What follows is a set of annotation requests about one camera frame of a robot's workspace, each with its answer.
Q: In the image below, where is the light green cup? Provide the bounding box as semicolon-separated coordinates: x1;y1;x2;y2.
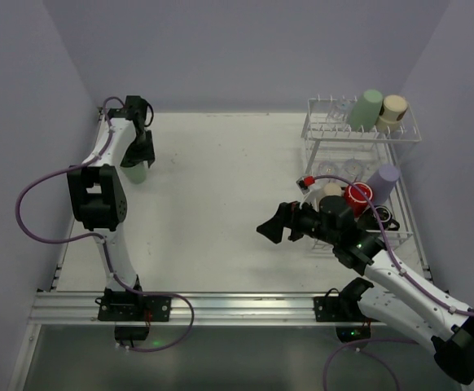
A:
120;162;147;184

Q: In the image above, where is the beige cup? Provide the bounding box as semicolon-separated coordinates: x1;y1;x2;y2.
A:
322;182;343;198

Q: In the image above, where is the red mug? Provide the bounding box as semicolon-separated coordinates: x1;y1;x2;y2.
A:
344;182;374;218

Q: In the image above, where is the black mug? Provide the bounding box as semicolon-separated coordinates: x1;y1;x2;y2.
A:
358;205;400;231

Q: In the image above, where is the purple cup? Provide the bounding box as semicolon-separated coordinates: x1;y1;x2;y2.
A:
366;164;400;205

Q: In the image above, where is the tall green cup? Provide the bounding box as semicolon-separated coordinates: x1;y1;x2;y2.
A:
347;89;384;132

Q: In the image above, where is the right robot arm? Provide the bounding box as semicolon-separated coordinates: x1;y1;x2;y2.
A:
257;195;474;385

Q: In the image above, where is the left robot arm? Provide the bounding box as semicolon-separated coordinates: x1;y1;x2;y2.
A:
67;95;156;292

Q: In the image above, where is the clear glass lower left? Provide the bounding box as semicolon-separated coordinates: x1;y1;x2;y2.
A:
314;160;339;177

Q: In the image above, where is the clear glass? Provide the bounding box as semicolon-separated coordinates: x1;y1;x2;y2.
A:
340;158;365;182
314;160;339;177

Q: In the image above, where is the clear glass lower right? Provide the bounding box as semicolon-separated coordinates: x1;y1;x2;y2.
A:
340;158;365;182

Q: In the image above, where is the clear glass upper shelf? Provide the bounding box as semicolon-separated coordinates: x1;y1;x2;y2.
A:
326;98;353;125

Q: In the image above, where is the cream cup with brown band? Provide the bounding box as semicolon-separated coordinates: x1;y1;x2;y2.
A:
375;94;409;134

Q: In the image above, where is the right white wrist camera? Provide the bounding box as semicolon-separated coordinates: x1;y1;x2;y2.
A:
296;175;321;207

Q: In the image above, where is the white wire dish rack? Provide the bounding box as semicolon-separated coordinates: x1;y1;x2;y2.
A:
300;94;422;250

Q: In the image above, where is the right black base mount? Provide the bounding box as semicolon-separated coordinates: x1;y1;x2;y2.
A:
313;278;374;343

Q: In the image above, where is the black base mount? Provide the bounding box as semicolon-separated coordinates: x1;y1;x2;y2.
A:
94;289;172;348
313;278;374;343

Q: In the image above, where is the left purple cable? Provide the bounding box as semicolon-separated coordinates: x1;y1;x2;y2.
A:
15;96;195;354

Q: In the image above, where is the purple cable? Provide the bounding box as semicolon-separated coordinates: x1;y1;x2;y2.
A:
15;96;195;354
301;174;474;391

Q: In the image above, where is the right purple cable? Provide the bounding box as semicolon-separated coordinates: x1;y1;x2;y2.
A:
301;174;474;391

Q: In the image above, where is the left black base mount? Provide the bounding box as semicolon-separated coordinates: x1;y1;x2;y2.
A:
94;289;172;348

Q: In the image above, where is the aluminium rail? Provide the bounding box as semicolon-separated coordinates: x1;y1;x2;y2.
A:
28;292;366;327

